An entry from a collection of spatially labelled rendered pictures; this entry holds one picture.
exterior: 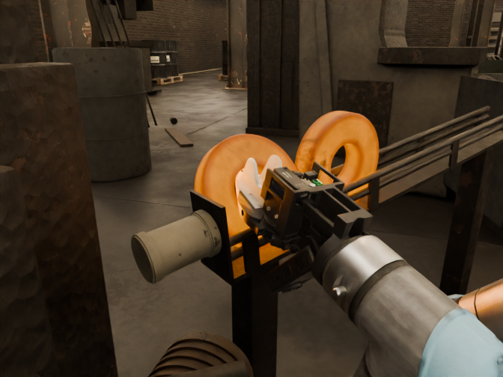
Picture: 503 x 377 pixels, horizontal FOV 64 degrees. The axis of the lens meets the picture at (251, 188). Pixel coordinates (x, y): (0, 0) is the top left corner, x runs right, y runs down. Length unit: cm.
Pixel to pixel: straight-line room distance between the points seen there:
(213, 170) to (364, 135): 25
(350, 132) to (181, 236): 30
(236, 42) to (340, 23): 638
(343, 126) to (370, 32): 207
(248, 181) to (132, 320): 108
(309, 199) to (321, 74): 232
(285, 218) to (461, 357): 20
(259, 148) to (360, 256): 24
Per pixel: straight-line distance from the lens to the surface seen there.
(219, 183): 52
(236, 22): 899
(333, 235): 40
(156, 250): 45
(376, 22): 265
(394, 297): 36
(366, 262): 38
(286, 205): 42
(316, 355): 135
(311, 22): 278
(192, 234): 47
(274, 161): 52
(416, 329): 35
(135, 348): 140
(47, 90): 56
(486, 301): 47
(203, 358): 54
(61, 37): 463
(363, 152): 65
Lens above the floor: 89
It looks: 20 degrees down
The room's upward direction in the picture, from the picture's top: straight up
